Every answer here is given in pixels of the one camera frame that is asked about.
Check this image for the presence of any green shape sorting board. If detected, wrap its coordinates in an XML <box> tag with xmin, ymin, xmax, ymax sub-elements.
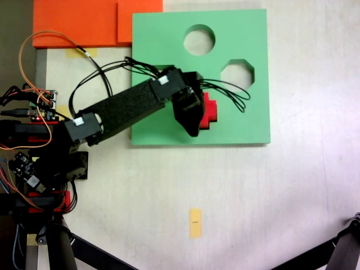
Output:
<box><xmin>130</xmin><ymin>8</ymin><xmax>271</xmax><ymax>147</ymax></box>

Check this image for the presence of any braided grey cable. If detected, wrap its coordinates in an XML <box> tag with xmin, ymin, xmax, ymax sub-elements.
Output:
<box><xmin>12</xmin><ymin>223</ymin><xmax>26</xmax><ymax>270</ymax></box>

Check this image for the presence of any red base mount bracket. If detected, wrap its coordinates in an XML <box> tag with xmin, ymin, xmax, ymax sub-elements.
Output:
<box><xmin>26</xmin><ymin>190</ymin><xmax>71</xmax><ymax>213</ymax></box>
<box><xmin>26</xmin><ymin>120</ymin><xmax>67</xmax><ymax>142</ymax></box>

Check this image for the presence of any short orange jumper wire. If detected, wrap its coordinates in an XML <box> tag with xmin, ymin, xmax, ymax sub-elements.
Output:
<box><xmin>0</xmin><ymin>92</ymin><xmax>54</xmax><ymax>150</ymax></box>

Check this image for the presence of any black USB cable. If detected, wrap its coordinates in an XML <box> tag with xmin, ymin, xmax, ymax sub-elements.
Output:
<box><xmin>0</xmin><ymin>108</ymin><xmax>39</xmax><ymax>117</ymax></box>

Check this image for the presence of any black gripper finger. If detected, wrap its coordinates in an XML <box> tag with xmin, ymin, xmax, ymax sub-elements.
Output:
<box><xmin>173</xmin><ymin>108</ymin><xmax>205</xmax><ymax>138</ymax></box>

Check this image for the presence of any yellow tape marker strip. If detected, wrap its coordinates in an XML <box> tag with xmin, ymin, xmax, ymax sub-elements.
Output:
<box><xmin>189</xmin><ymin>208</ymin><xmax>203</xmax><ymax>239</ymax></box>

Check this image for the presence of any black servo cable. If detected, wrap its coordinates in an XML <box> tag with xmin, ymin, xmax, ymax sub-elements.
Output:
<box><xmin>69</xmin><ymin>44</ymin><xmax>163</xmax><ymax>119</ymax></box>

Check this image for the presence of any red cross columnar block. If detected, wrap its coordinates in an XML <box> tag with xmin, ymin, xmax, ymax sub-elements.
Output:
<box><xmin>200</xmin><ymin>92</ymin><xmax>219</xmax><ymax>131</ymax></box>

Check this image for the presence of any controller circuit board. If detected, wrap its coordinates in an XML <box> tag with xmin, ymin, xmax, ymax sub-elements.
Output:
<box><xmin>29</xmin><ymin>89</ymin><xmax>60</xmax><ymax>122</ymax></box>

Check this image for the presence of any small black power board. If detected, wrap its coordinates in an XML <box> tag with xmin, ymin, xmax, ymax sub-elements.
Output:
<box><xmin>8</xmin><ymin>151</ymin><xmax>47</xmax><ymax>195</ymax></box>

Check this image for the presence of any thin black looped cable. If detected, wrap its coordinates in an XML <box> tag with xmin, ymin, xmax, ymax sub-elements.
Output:
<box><xmin>196</xmin><ymin>79</ymin><xmax>251</xmax><ymax>114</ymax></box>

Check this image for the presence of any black tripod leg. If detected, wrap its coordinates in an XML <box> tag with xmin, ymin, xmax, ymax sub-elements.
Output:
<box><xmin>35</xmin><ymin>216</ymin><xmax>138</xmax><ymax>270</ymax></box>
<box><xmin>269</xmin><ymin>212</ymin><xmax>360</xmax><ymax>270</ymax></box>

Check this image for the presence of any orange foam block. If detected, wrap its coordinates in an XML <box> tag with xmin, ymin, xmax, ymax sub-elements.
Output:
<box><xmin>32</xmin><ymin>0</ymin><xmax>164</xmax><ymax>48</ymax></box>

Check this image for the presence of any black table clamp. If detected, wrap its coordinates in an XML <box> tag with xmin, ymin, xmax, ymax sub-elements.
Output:
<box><xmin>0</xmin><ymin>195</ymin><xmax>57</xmax><ymax>217</ymax></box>
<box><xmin>0</xmin><ymin>119</ymin><xmax>61</xmax><ymax>150</ymax></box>

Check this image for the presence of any long orange wire loop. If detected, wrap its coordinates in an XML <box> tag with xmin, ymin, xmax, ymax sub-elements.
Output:
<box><xmin>18</xmin><ymin>30</ymin><xmax>81</xmax><ymax>95</ymax></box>

